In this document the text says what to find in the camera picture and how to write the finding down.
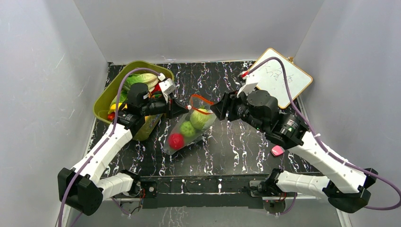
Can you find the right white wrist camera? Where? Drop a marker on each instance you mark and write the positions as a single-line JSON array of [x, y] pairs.
[[251, 80]]

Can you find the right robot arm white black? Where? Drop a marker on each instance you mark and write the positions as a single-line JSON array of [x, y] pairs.
[[345, 188]]

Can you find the small whiteboard wooden frame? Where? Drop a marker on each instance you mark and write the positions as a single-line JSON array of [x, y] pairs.
[[272, 77]]

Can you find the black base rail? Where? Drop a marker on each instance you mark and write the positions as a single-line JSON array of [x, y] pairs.
[[165, 191]]

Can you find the yellow banana toy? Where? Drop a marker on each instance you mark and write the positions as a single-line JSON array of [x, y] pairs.
[[113, 107]]

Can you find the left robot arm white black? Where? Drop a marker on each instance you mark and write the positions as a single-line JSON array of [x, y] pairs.
[[100, 163]]

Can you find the red apple toy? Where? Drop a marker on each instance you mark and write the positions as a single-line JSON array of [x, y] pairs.
[[176, 141]]

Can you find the pale napa cabbage toy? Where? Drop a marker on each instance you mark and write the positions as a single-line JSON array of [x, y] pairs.
[[149, 79]]

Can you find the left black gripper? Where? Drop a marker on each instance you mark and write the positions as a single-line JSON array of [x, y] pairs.
[[174, 107]]

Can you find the pink eraser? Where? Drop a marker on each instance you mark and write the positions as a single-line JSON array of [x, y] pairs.
[[277, 151]]

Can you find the small green cabbage toy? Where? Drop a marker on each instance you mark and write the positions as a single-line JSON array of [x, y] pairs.
[[187, 129]]

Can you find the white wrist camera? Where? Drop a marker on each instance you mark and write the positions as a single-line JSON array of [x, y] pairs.
[[251, 80], [166, 85]]

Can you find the red pepper toy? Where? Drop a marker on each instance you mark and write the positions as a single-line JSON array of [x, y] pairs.
[[156, 89]]

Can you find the red strawberry toy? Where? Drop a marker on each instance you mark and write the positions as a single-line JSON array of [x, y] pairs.
[[111, 116]]

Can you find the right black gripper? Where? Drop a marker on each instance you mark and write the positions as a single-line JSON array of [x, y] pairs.
[[231, 107]]

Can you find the green lettuce leaf toy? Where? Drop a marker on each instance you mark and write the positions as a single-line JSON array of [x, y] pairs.
[[198, 134]]

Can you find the clear zip top bag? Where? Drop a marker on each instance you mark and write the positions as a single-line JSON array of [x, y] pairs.
[[196, 102]]

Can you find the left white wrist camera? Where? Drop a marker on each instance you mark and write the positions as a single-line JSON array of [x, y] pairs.
[[166, 85]]

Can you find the round green cabbage toy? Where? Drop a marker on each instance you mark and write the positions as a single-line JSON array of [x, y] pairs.
[[199, 118]]

